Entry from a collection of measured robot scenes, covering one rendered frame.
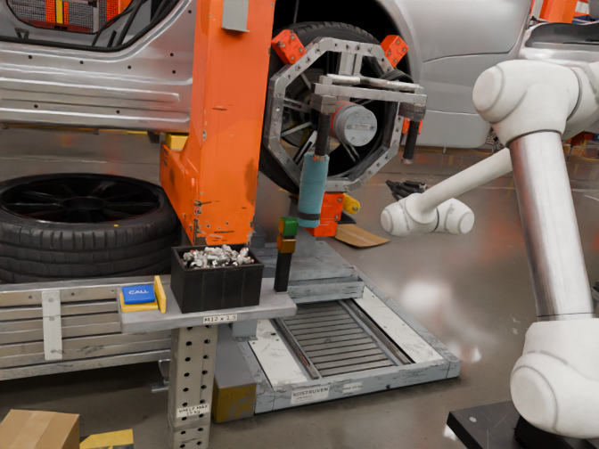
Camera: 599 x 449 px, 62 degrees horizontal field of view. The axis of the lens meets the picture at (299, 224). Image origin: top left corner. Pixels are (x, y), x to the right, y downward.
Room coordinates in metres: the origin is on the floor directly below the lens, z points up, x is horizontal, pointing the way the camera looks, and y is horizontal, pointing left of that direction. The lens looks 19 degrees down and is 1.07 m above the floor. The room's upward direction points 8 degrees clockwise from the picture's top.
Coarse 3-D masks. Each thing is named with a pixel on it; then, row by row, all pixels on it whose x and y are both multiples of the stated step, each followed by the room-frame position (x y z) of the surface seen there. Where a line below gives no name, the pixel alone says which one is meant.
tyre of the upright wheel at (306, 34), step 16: (272, 32) 2.01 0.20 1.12; (304, 32) 1.84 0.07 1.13; (320, 32) 1.86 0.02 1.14; (336, 32) 1.89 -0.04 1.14; (352, 32) 1.92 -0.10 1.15; (272, 48) 1.82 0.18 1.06; (272, 64) 1.79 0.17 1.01; (272, 160) 1.81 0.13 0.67; (272, 176) 1.81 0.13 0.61; (288, 176) 1.84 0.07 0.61
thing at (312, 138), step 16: (368, 64) 1.96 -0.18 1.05; (304, 80) 1.87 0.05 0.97; (304, 112) 1.88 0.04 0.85; (384, 112) 2.01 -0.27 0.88; (288, 128) 1.87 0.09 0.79; (384, 128) 2.01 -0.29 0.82; (304, 144) 1.89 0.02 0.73; (368, 144) 2.03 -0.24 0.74; (336, 160) 2.07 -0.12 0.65; (352, 160) 1.99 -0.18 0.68; (336, 176) 1.93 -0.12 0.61
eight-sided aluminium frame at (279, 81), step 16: (320, 48) 1.77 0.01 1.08; (336, 48) 1.80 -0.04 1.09; (352, 48) 1.83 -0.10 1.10; (368, 48) 1.87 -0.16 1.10; (288, 64) 1.77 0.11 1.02; (304, 64) 1.75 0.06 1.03; (384, 64) 1.89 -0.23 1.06; (272, 80) 1.74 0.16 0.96; (288, 80) 1.73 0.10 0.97; (272, 96) 1.72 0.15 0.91; (272, 112) 1.71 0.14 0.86; (272, 128) 1.71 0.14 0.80; (400, 128) 1.94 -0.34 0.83; (272, 144) 1.71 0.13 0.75; (384, 144) 1.96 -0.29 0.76; (288, 160) 1.75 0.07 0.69; (368, 160) 1.94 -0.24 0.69; (384, 160) 1.92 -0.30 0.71; (352, 176) 1.91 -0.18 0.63; (368, 176) 1.89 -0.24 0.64
